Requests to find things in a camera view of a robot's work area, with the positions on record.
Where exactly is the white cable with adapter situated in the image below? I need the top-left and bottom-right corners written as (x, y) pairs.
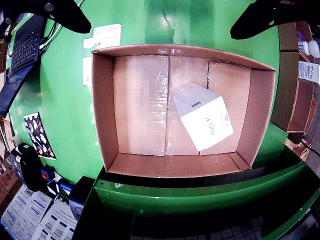
top-left (39, 0), bottom-right (86, 51)

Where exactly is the dark blue flat panel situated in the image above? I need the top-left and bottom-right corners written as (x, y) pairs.
top-left (0, 63), bottom-right (35, 120)

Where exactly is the printed brown cardboard box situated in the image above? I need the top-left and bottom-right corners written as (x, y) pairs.
top-left (286, 138), bottom-right (313, 162)

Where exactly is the white scribbled paper patch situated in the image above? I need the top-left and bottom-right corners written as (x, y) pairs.
top-left (82, 23), bottom-right (123, 88)

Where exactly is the green metal rack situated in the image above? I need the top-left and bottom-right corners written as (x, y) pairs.
top-left (71, 143), bottom-right (320, 240)

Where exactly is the shallow cardboard tray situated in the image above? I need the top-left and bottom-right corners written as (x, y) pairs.
top-left (91, 43), bottom-right (277, 179)

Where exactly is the white plastic bottle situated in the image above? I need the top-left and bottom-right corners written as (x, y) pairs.
top-left (297, 39), bottom-right (320, 58)

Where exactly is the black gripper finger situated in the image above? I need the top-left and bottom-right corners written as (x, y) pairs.
top-left (0, 0), bottom-right (92, 35)
top-left (229, 0), bottom-right (320, 41)

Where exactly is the white printed small carton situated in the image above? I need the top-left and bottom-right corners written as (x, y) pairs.
top-left (297, 60), bottom-right (320, 85)

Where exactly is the white printed paper sheet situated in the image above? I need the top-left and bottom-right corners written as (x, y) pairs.
top-left (31, 198), bottom-right (78, 240)
top-left (1, 184), bottom-right (53, 240)

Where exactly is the white d'Alba carton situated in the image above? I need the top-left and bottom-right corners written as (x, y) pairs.
top-left (170, 81), bottom-right (235, 152)

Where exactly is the black box device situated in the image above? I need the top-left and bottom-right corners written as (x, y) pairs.
top-left (67, 176), bottom-right (96, 221)

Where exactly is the black cable over cardboard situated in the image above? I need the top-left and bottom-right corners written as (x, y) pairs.
top-left (300, 139), bottom-right (320, 154)

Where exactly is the black patterned card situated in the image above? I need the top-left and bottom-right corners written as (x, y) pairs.
top-left (23, 112), bottom-right (57, 160)

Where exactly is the divided cardboard box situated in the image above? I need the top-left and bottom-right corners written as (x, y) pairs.
top-left (269, 21), bottom-right (320, 145)

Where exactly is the black laptop keyboard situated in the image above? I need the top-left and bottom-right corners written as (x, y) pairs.
top-left (8, 14), bottom-right (48, 76)

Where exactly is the black rounded pouch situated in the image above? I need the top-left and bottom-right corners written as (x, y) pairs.
top-left (19, 143), bottom-right (48, 192)

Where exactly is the brown box red print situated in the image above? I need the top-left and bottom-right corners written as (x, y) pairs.
top-left (0, 154), bottom-right (23, 213)

